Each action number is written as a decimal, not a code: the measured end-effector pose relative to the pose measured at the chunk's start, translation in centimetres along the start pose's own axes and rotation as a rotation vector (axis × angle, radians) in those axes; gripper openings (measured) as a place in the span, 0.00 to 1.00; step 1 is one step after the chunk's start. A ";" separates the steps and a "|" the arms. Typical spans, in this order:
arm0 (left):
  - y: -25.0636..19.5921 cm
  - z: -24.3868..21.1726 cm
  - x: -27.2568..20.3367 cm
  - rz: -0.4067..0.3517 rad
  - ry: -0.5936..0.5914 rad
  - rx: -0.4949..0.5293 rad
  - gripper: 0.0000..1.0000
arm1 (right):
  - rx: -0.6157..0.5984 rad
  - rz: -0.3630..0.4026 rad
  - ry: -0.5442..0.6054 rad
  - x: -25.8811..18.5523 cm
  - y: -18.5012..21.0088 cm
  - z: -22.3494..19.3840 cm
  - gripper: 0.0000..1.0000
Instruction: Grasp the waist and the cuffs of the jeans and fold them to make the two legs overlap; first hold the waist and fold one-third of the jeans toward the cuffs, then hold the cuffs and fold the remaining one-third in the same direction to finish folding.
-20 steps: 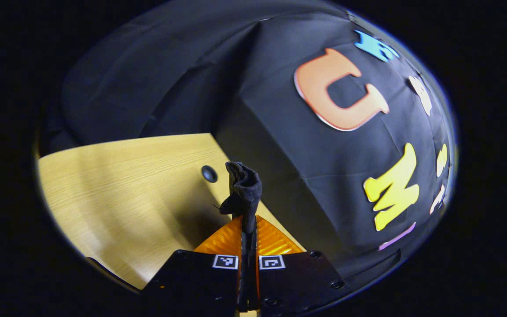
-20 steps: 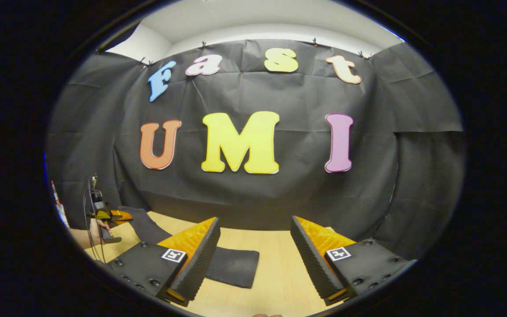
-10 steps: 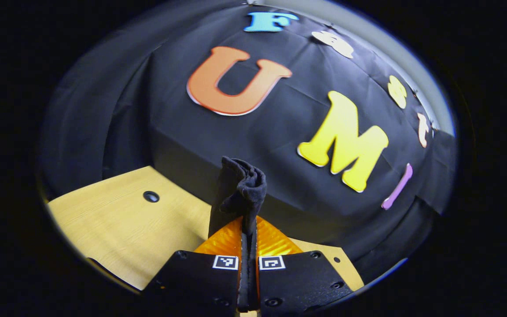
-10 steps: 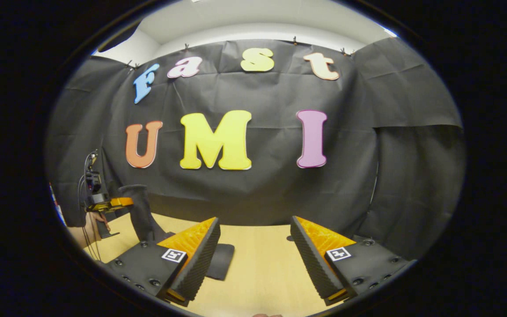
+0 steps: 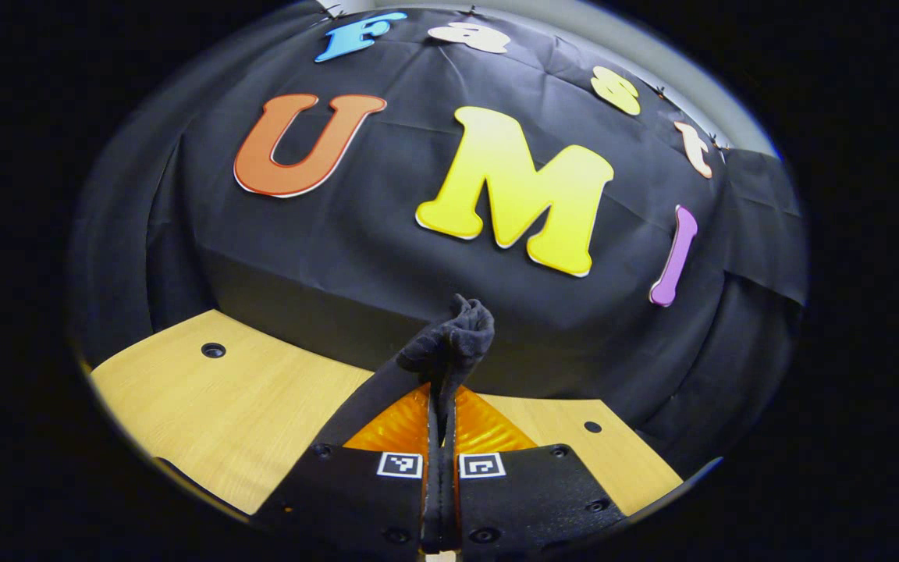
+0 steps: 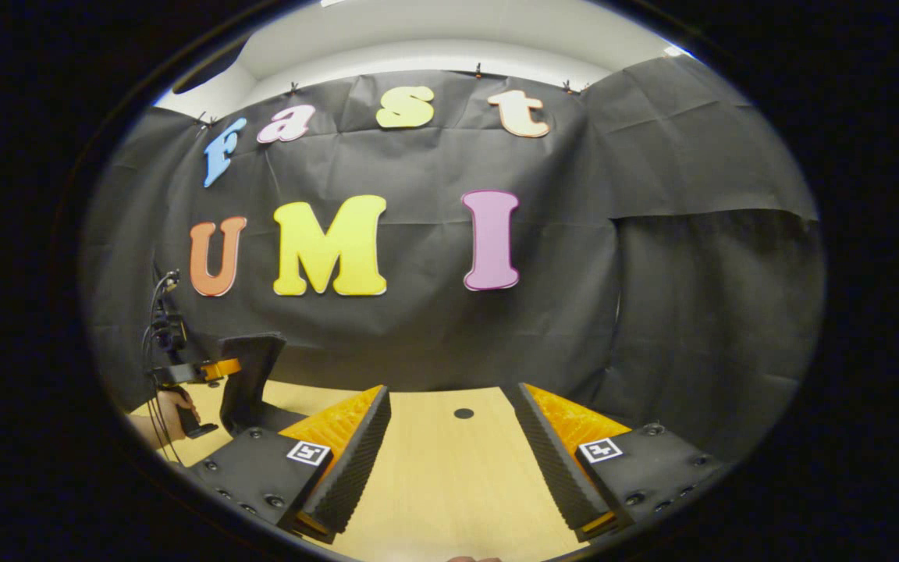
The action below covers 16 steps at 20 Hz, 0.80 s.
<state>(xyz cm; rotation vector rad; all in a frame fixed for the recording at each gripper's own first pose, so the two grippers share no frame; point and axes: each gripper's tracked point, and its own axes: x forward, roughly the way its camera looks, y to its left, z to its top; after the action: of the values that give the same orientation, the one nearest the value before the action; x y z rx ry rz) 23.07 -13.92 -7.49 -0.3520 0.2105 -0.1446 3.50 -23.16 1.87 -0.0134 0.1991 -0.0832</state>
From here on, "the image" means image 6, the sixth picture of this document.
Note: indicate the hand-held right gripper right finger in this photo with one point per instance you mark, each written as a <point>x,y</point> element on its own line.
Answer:
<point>555,468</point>

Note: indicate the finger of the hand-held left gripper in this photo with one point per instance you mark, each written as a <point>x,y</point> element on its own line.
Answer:
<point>222,369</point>

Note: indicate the black backdrop cloth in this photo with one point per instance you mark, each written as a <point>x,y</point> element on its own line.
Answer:
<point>652,273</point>

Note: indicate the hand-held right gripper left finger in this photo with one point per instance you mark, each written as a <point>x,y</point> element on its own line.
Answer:
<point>352,468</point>

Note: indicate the ceiling light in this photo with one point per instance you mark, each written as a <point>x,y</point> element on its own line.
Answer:
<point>676,51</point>

